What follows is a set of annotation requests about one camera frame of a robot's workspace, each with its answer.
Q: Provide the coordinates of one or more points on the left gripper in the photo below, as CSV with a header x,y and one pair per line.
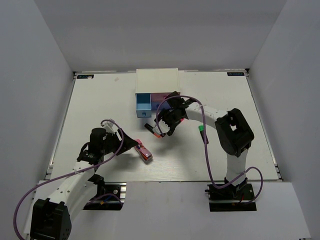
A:
x,y
128,143

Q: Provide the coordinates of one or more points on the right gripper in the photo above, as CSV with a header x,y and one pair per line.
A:
x,y
163,116

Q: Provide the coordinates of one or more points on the small blue drawer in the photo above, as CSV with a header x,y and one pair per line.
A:
x,y
143,105

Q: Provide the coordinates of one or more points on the white drawer organizer box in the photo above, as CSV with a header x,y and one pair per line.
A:
x,y
157,80

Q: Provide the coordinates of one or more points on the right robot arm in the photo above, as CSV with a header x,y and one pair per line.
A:
x,y
234,133

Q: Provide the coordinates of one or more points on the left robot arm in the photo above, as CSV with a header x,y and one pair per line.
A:
x,y
52,217

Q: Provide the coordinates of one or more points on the orange cap highlighter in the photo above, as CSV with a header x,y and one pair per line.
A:
x,y
152,130

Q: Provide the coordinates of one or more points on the pink cap clip tube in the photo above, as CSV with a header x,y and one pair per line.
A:
x,y
144,153

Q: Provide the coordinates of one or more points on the wide blue drawer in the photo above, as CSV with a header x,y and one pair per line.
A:
x,y
157,104

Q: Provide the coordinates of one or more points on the pink drawer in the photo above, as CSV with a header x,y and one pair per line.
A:
x,y
159,96

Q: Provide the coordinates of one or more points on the green cap highlighter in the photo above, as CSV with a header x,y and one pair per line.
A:
x,y
201,130

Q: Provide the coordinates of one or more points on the left corner label sticker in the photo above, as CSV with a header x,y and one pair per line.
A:
x,y
85,76

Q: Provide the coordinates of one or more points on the corner label sticker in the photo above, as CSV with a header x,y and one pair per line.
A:
x,y
85,76
233,74

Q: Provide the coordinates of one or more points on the right corner label sticker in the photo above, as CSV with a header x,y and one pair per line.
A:
x,y
233,74

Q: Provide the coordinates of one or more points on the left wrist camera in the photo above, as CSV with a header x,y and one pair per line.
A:
x,y
108,125

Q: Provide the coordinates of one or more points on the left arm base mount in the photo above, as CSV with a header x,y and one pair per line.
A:
x,y
110,197

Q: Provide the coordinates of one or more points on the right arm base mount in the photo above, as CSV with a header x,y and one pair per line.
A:
x,y
223,200

